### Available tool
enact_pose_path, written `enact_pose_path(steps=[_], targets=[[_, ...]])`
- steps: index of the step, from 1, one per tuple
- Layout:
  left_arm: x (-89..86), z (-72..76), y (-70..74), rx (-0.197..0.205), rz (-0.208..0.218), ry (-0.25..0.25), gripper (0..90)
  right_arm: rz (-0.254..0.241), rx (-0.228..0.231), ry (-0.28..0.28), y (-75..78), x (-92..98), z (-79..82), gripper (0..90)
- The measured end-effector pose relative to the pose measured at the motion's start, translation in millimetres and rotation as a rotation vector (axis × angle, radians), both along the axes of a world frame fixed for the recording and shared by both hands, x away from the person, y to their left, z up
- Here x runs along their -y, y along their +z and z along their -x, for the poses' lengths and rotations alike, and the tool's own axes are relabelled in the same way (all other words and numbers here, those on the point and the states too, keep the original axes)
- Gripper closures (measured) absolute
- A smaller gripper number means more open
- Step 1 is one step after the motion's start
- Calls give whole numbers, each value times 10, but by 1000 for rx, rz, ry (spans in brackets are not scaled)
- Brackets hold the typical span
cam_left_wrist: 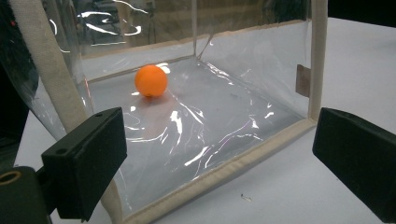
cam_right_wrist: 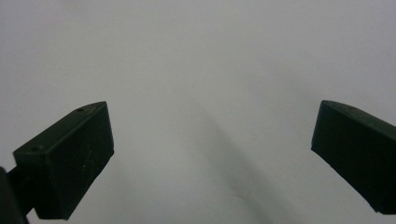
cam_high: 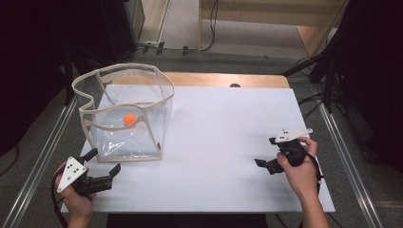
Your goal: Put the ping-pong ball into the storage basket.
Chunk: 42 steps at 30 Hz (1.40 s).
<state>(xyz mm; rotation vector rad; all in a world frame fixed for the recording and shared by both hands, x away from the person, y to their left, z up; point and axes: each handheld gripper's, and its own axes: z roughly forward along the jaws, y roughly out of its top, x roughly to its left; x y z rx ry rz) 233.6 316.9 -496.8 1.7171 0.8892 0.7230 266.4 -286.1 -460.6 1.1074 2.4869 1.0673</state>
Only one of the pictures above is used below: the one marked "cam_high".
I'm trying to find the thin black floor cable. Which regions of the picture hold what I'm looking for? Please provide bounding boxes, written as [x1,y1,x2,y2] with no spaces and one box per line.
[0,144,20,178]

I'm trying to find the long black hanging cable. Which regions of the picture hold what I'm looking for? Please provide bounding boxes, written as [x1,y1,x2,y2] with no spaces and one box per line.
[120,0,221,61]

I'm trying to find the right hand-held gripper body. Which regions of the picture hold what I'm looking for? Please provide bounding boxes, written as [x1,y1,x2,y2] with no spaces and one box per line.
[266,127,314,176]

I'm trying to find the left hand-held gripper black cable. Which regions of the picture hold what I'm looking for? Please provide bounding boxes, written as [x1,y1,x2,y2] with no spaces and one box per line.
[50,169,69,228]

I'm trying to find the wooden table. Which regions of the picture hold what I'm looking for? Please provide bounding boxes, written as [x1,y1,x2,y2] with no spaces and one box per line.
[107,71,291,89]

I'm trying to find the black tripod stand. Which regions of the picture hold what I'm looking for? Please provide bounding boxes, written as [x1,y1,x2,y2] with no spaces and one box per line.
[280,31,337,114]

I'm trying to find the black cabinet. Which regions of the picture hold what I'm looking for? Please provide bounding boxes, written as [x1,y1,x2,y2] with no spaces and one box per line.
[101,0,146,63]

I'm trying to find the person's right hand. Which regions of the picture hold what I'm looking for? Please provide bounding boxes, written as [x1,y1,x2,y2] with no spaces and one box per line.
[276,136,321,200]

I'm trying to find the person's left hand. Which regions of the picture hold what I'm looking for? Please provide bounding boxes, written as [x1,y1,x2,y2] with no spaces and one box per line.
[54,162,96,220]

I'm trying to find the orange ball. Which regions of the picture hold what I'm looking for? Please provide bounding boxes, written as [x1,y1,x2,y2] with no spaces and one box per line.
[123,113,138,126]

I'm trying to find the right hand-held gripper black cable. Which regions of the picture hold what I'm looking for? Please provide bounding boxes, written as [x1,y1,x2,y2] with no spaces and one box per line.
[304,151,324,195]

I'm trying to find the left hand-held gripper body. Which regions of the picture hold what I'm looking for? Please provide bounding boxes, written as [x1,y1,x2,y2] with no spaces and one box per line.
[56,156,114,197]

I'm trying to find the hand-held gripper black cable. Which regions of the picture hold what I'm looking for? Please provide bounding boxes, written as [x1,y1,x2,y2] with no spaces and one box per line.
[304,151,324,195]
[50,169,69,228]

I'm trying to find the dark curtain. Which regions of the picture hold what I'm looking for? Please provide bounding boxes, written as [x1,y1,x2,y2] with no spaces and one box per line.
[0,0,107,157]
[322,0,403,174]

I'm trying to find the clear plastic bin beige trim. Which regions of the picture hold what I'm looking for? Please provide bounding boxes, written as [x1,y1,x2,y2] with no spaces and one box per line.
[71,62,176,163]

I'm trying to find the black upright stand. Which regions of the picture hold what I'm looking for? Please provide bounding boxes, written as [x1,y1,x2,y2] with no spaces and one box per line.
[63,44,76,107]

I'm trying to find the black floor cables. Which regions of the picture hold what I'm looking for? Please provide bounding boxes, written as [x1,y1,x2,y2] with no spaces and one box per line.
[297,92,326,121]

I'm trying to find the light wooden frame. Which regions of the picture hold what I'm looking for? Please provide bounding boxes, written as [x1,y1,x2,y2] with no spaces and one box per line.
[199,0,350,58]

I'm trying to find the aluminium floor rail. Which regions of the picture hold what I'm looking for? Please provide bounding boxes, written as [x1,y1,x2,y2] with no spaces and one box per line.
[317,103,385,228]
[1,96,79,228]

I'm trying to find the white board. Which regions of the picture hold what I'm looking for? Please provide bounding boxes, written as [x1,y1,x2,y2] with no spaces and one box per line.
[60,84,336,214]

